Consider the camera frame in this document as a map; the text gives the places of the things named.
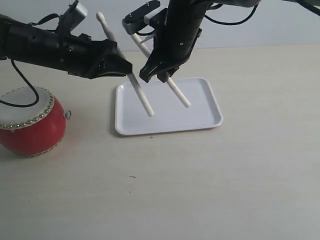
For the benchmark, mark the white plastic tray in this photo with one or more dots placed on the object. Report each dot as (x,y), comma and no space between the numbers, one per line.
(170,115)

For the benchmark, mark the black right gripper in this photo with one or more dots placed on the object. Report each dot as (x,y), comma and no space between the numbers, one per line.
(175,40)

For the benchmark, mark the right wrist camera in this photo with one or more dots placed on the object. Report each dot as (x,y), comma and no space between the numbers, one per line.
(142,16)

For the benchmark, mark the red small drum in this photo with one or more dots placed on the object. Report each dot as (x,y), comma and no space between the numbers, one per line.
(34,130)

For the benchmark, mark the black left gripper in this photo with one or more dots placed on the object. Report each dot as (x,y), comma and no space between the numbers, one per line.
(80,56)

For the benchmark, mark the white wooden drumstick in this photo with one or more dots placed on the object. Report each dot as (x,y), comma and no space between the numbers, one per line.
(132,78)
(144,49)

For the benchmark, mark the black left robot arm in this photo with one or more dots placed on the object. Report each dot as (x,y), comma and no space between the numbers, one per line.
(25,43)

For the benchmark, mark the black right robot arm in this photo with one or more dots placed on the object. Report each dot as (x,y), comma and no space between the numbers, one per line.
(215,4)

